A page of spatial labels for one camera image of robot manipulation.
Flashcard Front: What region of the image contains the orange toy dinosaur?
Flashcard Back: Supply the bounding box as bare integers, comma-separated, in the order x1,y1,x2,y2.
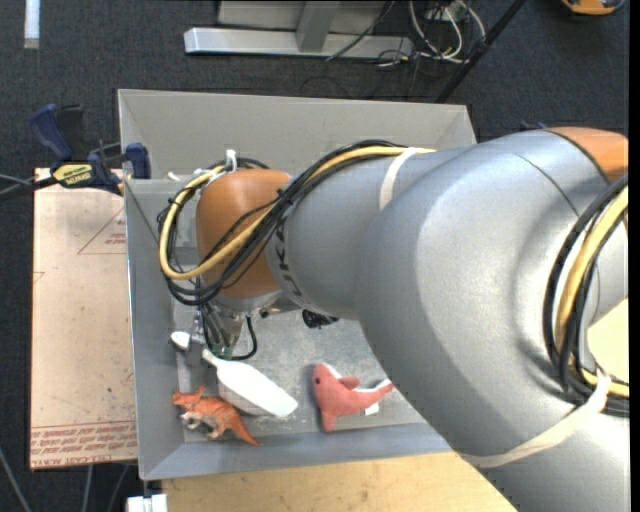
171,384,264,448

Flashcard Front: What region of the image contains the white plastic bottle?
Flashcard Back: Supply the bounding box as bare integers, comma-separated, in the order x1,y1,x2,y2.
201,347,300,419

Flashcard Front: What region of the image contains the brown cardboard board, red print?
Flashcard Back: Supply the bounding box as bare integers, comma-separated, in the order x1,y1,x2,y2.
29,167,139,472

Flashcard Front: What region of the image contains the pink plush dolphin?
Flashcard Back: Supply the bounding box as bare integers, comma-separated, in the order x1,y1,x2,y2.
311,362,397,434

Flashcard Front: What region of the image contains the grey metal bin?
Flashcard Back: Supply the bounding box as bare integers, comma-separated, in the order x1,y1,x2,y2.
117,88,479,482

